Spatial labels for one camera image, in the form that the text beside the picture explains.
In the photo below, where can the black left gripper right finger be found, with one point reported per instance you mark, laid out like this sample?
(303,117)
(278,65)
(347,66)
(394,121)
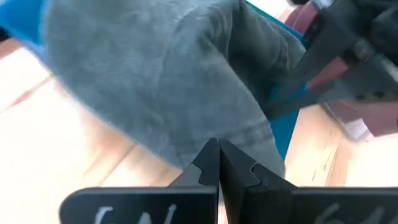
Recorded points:
(280,205)

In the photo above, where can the blue plastic bin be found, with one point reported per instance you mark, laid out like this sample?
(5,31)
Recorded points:
(284,130)

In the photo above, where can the dark green knit hat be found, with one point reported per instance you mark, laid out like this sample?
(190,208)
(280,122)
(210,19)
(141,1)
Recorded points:
(140,77)

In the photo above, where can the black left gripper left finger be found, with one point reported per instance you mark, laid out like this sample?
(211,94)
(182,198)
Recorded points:
(155,205)

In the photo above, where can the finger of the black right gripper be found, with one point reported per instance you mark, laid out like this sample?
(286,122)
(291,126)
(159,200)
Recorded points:
(367,84)
(314,62)

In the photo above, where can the dark red knit hat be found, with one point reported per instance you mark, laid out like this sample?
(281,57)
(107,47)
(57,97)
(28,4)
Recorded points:
(328,73)

